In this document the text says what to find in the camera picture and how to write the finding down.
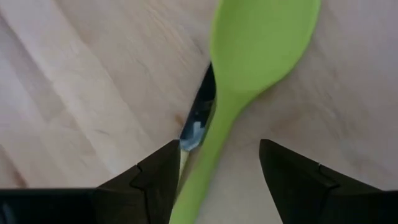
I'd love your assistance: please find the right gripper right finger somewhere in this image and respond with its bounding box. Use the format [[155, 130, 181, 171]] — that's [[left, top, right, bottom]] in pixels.
[[259, 139, 387, 224]]

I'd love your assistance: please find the knife with cream handle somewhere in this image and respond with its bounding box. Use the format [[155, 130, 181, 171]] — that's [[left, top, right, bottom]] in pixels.
[[178, 62, 218, 180]]

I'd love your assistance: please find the green silicone spoon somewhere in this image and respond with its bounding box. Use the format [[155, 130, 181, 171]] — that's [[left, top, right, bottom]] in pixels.
[[169, 0, 322, 224]]

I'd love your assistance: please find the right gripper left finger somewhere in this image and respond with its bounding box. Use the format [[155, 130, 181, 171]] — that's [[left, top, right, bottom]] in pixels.
[[90, 139, 182, 224]]

